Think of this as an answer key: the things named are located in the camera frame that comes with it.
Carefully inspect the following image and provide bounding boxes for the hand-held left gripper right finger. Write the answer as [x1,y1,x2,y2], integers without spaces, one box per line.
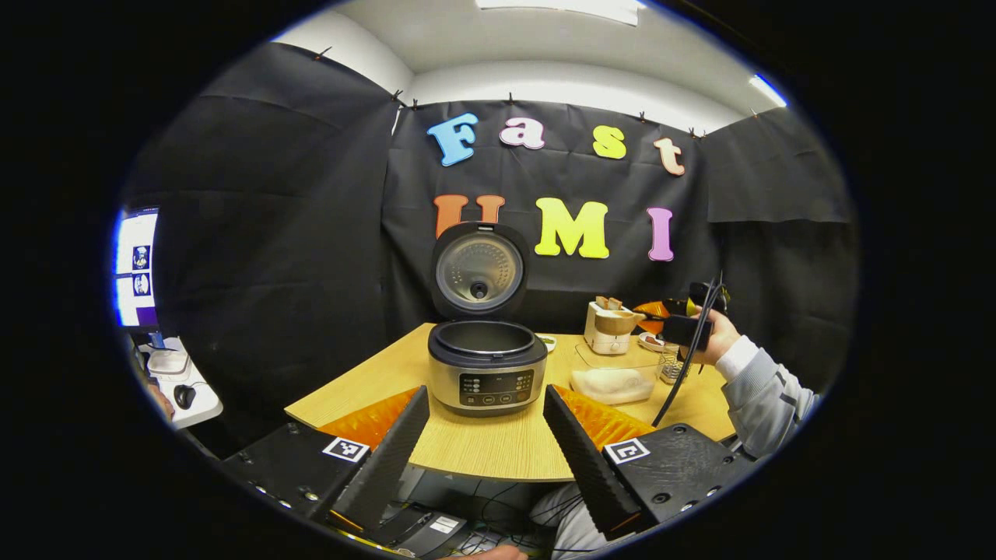
[543,383,757,540]

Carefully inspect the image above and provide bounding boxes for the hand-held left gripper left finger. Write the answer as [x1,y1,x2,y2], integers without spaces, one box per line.
[220,385,431,534]

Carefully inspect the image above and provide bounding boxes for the dark grey rice cooker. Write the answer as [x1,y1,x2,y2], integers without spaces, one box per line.
[427,222,549,418]

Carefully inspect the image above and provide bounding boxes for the person's grey clothing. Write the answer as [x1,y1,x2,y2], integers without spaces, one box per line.
[529,482,615,559]

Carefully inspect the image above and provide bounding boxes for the clear plastic container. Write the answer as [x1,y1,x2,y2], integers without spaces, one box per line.
[570,340,666,405]

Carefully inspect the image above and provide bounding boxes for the white toaster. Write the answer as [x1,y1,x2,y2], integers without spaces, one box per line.
[584,299,635,356]

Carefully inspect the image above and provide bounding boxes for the black box white label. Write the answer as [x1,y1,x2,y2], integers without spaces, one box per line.
[401,512,469,558]

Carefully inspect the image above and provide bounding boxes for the white side desk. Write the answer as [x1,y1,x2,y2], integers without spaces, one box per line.
[128,334,224,430]

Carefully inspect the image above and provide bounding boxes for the ceiling light panel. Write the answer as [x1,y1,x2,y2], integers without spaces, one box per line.
[749,74,788,108]

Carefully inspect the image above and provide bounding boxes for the black backdrop cloth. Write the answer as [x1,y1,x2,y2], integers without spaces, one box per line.
[124,43,857,452]

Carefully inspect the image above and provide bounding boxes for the computer monitor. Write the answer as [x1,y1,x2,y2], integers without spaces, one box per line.
[114,206,160,329]

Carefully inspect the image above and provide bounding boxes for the black cable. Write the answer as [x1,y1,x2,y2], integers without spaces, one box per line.
[652,272,724,427]

